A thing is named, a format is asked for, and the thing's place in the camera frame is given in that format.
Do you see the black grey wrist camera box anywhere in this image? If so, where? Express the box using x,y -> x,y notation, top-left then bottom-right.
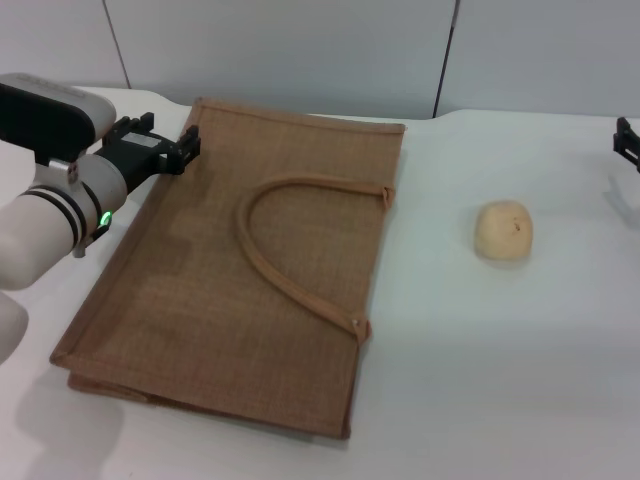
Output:
0,72 -> 117,169

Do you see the brown woven handbag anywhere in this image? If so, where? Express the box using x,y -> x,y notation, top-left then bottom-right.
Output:
48,96 -> 407,441

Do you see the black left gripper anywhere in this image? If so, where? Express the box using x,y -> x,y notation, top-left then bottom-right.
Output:
96,112 -> 202,199

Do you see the egg yolk pastry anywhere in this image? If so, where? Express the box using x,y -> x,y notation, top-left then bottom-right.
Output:
473,198 -> 534,261

